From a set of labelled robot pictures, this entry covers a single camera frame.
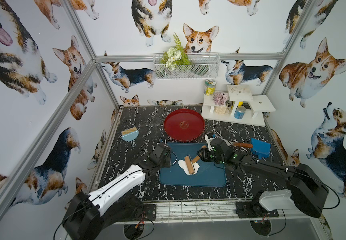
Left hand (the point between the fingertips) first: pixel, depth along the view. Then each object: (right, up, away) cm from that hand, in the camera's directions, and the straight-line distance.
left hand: (166, 153), depth 84 cm
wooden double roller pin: (+13, -7, +5) cm, 16 cm away
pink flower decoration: (+33, +32, +12) cm, 48 cm away
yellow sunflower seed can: (+28, +43, +19) cm, 55 cm away
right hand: (+20, +1, +1) cm, 20 cm away
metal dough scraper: (+41, +3, +14) cm, 43 cm away
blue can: (+50, +24, +23) cm, 60 cm away
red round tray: (+10, +15, +26) cm, 32 cm away
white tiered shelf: (+48, +28, +23) cm, 60 cm away
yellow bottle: (+50, +30, +23) cm, 63 cm away
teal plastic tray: (+25, -14, +4) cm, 29 cm away
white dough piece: (+9, -8, +6) cm, 13 cm away
